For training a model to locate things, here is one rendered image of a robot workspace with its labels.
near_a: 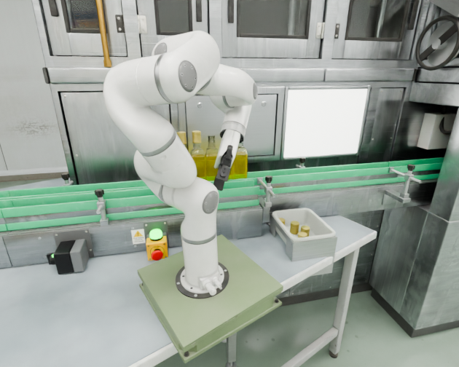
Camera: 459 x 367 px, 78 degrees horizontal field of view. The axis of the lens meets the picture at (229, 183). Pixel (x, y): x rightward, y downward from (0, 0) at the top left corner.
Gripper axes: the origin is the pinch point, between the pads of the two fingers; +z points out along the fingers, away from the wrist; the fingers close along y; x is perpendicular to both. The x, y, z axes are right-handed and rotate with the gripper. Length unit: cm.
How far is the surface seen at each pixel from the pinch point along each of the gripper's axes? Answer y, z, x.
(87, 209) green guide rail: -25.0, 13.7, -40.5
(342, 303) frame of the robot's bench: -57, 23, 73
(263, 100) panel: -26, -51, 11
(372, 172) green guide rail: -33, -36, 69
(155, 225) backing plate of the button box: -28.7, 12.7, -17.4
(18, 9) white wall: -210, -210, -263
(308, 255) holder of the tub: -20.8, 10.6, 38.1
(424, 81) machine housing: -20, -82, 83
